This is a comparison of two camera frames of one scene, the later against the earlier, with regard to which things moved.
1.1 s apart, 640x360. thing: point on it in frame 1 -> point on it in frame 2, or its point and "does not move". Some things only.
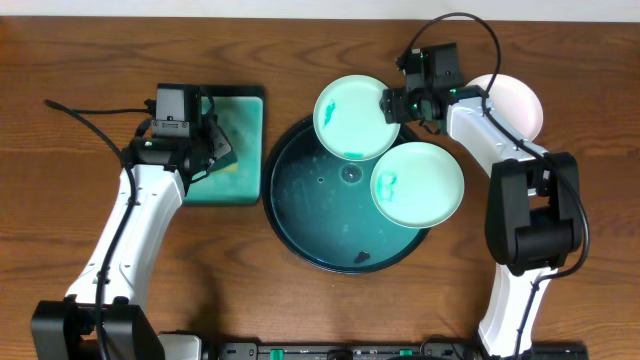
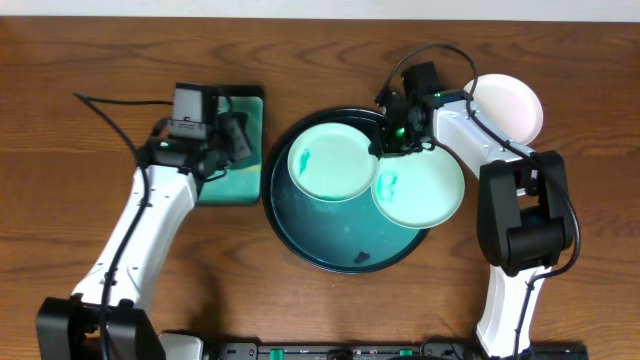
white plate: x=514 y=101 does not move
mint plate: x=349 y=121 -> x=332 y=162
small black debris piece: x=362 y=256 does not move
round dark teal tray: x=322 y=209 does not move
